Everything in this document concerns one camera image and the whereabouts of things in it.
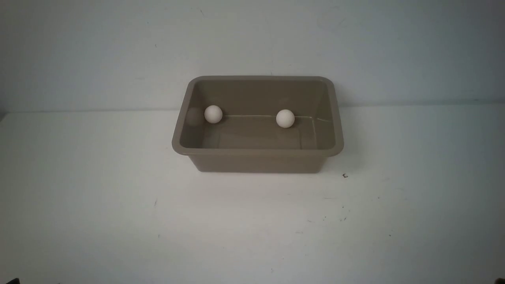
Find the white ping-pong ball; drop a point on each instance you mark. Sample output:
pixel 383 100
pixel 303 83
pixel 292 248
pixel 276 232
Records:
pixel 213 114
pixel 285 118

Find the tan plastic bin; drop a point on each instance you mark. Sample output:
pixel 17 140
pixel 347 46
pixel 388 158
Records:
pixel 247 139

